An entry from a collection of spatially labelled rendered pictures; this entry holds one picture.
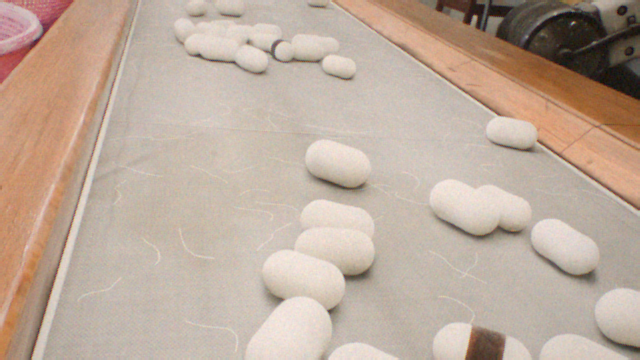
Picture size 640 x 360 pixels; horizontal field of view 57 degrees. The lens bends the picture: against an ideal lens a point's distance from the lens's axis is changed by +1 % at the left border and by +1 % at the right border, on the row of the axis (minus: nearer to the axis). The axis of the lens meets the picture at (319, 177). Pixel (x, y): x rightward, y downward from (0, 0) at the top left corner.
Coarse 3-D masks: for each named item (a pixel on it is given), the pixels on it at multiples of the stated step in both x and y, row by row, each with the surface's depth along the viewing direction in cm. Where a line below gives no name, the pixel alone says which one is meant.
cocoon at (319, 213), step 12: (312, 204) 26; (324, 204) 26; (336, 204) 26; (312, 216) 25; (324, 216) 25; (336, 216) 25; (348, 216) 25; (360, 216) 25; (348, 228) 25; (360, 228) 25; (372, 228) 26
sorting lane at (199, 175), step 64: (192, 0) 83; (256, 0) 90; (128, 64) 49; (192, 64) 52; (320, 64) 57; (384, 64) 61; (128, 128) 36; (192, 128) 37; (256, 128) 39; (320, 128) 40; (384, 128) 42; (448, 128) 44; (128, 192) 29; (192, 192) 29; (256, 192) 30; (320, 192) 31; (384, 192) 32; (512, 192) 34; (576, 192) 35; (64, 256) 23; (128, 256) 24; (192, 256) 24; (256, 256) 25; (384, 256) 26; (448, 256) 27; (512, 256) 27; (64, 320) 20; (128, 320) 20; (192, 320) 21; (256, 320) 21; (384, 320) 22; (448, 320) 22; (512, 320) 23; (576, 320) 23
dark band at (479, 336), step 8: (472, 328) 19; (480, 328) 19; (472, 336) 19; (480, 336) 19; (488, 336) 19; (496, 336) 19; (504, 336) 19; (472, 344) 19; (480, 344) 19; (488, 344) 19; (496, 344) 19; (504, 344) 19; (472, 352) 19; (480, 352) 18; (488, 352) 18; (496, 352) 18
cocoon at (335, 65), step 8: (328, 56) 53; (336, 56) 53; (328, 64) 53; (336, 64) 53; (344, 64) 52; (352, 64) 52; (328, 72) 53; (336, 72) 53; (344, 72) 52; (352, 72) 53
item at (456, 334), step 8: (448, 328) 19; (456, 328) 19; (464, 328) 19; (440, 336) 19; (448, 336) 19; (456, 336) 19; (464, 336) 19; (440, 344) 19; (448, 344) 19; (456, 344) 19; (464, 344) 19; (512, 344) 19; (520, 344) 19; (440, 352) 19; (448, 352) 19; (456, 352) 19; (464, 352) 19; (504, 352) 18; (512, 352) 18; (520, 352) 18; (528, 352) 19
